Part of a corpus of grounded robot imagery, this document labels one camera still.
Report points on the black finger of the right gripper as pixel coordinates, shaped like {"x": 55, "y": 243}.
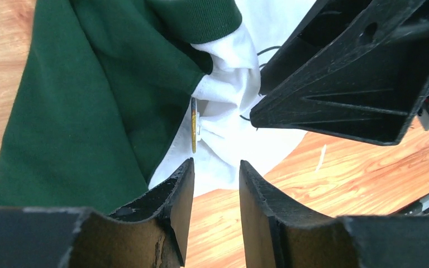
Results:
{"x": 367, "y": 85}

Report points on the white green garment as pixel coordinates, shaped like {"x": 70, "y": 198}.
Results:
{"x": 102, "y": 113}

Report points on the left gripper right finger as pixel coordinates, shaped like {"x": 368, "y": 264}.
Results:
{"x": 279, "y": 231}

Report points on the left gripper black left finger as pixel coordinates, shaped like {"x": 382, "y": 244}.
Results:
{"x": 151, "y": 231}

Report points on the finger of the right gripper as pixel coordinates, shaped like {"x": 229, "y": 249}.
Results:
{"x": 324, "y": 22}

